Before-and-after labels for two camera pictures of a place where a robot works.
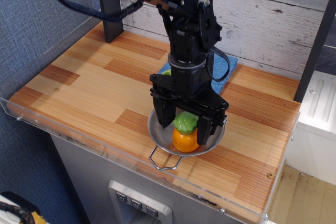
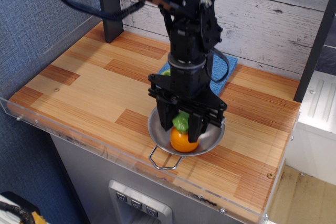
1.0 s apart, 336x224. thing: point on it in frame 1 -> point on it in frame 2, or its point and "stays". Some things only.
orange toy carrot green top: (185, 134) stays
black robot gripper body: (191, 85) stays
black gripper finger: (206, 127) -> (197, 125)
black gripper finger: (166, 110) stays
